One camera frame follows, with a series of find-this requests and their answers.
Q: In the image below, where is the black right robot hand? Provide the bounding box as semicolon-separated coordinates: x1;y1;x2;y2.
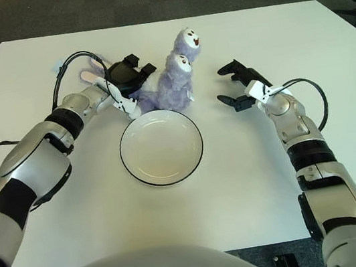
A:
211;54;276;114

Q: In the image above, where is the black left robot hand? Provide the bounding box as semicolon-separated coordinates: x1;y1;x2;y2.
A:
103;51;161;100

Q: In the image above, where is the purple plush rabbit doll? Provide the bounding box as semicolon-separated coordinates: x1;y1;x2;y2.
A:
74;26;213;127

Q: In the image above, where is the white plate with black rim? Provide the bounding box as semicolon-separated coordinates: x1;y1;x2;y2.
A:
113;104;209;193

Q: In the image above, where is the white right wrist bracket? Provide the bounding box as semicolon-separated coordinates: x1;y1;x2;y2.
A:
246;76;286;106

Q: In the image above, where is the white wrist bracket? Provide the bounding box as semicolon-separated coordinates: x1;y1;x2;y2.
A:
98;76;142;122
246;76;286;106

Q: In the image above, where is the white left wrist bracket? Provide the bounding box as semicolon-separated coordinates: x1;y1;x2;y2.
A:
98;76;142;122

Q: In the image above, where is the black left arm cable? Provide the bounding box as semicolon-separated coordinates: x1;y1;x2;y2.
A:
42;47;114;111

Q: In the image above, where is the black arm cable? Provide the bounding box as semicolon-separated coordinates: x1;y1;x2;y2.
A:
271;74;332;137
42;47;114;111

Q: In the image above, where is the white cable tag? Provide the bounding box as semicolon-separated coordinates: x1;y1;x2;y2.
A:
52;59;66;73

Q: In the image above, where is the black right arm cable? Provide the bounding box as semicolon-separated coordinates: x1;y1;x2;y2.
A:
271;74;332;137

